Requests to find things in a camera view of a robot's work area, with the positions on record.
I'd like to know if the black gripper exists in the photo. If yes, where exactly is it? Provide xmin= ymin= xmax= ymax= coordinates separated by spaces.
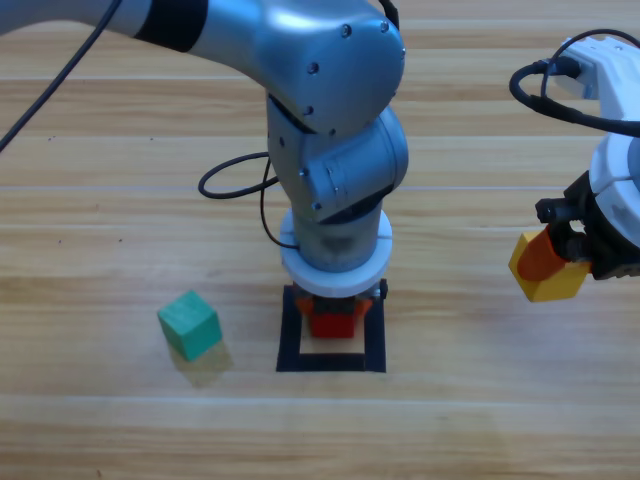
xmin=516 ymin=169 xmax=640 ymax=284
xmin=294 ymin=279 xmax=390 ymax=319

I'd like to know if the red wooden cube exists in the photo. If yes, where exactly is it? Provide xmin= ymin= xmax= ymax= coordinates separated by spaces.
xmin=309 ymin=313 xmax=357 ymax=340

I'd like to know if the yellow wooden cube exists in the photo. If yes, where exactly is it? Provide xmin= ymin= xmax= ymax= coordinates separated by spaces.
xmin=508 ymin=232 xmax=591 ymax=303

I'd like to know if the green wooden cube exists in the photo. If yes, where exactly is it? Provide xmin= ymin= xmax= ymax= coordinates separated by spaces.
xmin=157 ymin=290 xmax=223 ymax=362

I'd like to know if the black tape square outline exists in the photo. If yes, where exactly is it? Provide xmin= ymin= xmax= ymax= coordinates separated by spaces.
xmin=275 ymin=284 xmax=388 ymax=375

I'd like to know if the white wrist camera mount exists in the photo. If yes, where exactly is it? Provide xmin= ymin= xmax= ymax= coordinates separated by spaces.
xmin=552 ymin=37 xmax=640 ymax=236
xmin=279 ymin=209 xmax=394 ymax=296

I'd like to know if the thin black camera cable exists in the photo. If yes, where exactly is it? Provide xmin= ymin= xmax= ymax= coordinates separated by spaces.
xmin=198 ymin=152 xmax=301 ymax=250

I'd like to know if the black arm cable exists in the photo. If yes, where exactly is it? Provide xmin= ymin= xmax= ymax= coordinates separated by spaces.
xmin=0 ymin=0 xmax=124 ymax=154

